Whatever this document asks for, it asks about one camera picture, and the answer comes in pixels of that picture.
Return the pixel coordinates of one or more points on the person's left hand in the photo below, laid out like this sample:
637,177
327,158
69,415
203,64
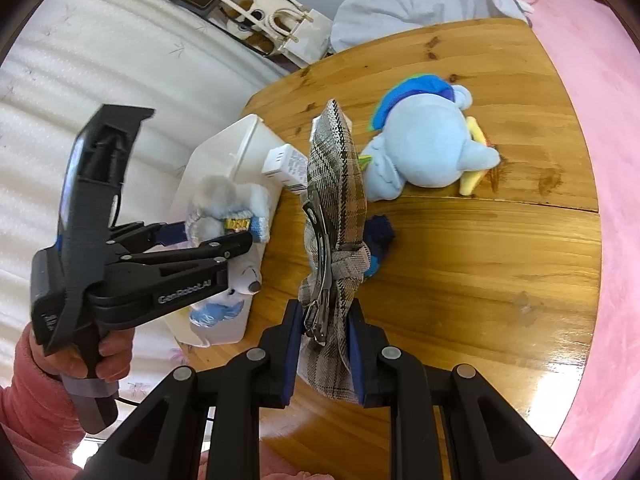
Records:
114,355

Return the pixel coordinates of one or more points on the white curtain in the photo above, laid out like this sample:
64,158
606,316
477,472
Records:
100,60

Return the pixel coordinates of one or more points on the white plastic storage bin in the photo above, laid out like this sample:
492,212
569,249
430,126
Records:
240,135

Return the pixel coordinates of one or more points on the grey-blue cloth bundle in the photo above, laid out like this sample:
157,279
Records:
425,5

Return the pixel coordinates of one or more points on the grey plaid cap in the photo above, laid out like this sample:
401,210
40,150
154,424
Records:
335,185

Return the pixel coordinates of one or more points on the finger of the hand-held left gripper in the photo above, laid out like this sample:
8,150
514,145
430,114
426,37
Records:
220,252
167,233

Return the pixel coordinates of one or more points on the white medicine box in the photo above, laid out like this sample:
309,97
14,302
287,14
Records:
285,167

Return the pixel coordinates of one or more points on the brown plush toy with sunglasses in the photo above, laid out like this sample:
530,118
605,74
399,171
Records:
250,17

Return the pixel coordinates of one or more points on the white fluffy plush toy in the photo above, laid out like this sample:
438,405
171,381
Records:
217,200

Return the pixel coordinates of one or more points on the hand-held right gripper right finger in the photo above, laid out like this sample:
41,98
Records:
357,355

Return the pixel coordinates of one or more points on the white bear plush toy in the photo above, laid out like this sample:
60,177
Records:
245,282

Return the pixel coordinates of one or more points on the pink bed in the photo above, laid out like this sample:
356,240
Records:
600,135

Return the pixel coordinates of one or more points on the person's pink fleece clothing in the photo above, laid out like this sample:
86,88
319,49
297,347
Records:
280,470

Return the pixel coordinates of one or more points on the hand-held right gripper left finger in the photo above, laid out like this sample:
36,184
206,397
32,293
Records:
292,350

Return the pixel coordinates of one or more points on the light blue plush toy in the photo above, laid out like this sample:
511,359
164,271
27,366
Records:
430,145

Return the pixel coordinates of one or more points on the white handbag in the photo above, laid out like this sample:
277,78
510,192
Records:
307,42

